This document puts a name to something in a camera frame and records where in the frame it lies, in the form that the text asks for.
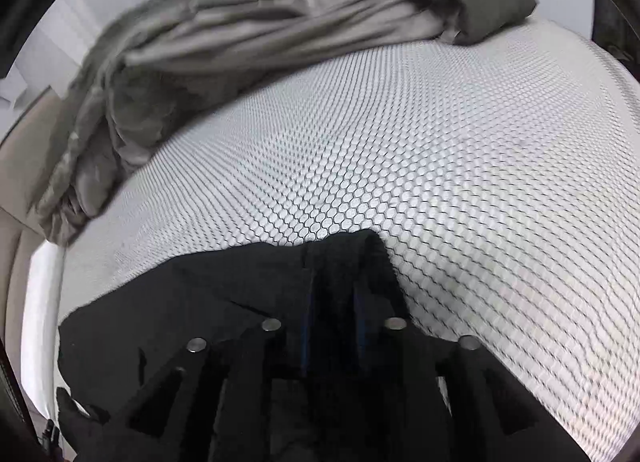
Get grey duvet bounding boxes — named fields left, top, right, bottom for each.
left=34, top=0, right=537, bottom=245

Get beige upholstered headboard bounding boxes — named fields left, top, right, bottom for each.
left=0, top=86, right=66, bottom=423

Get black pants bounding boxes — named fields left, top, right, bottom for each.
left=56, top=230, right=410, bottom=461

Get white curtain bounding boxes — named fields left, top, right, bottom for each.
left=1, top=0, right=146, bottom=110

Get white pillow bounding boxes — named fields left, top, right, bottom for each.
left=21, top=241, right=65, bottom=420

